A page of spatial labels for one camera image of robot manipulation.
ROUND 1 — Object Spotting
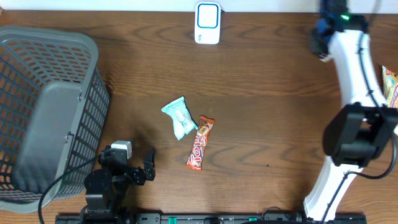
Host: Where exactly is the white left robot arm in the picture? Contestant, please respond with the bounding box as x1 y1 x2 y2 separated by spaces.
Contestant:
80 146 155 223

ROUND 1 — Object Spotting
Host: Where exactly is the red chocolate bar wrapper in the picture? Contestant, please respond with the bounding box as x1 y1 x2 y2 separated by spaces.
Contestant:
186 116 215 170

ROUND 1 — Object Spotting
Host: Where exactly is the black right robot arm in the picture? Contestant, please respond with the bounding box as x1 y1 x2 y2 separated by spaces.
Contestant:
303 0 397 223

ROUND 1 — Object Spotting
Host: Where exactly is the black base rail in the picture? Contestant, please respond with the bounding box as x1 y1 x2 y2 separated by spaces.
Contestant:
55 205 368 224

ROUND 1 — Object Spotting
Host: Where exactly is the large yellow snack bag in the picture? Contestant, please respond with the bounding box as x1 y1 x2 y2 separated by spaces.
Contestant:
382 66 397 109

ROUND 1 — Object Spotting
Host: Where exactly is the grey plastic lattice basket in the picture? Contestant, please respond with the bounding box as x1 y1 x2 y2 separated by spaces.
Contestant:
1 26 110 213

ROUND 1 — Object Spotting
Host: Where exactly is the light teal wipes packet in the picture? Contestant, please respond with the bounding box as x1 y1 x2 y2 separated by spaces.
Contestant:
161 96 198 140

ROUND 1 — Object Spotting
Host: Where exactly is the white barcode scanner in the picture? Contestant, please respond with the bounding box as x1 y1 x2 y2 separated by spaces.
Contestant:
194 2 221 45

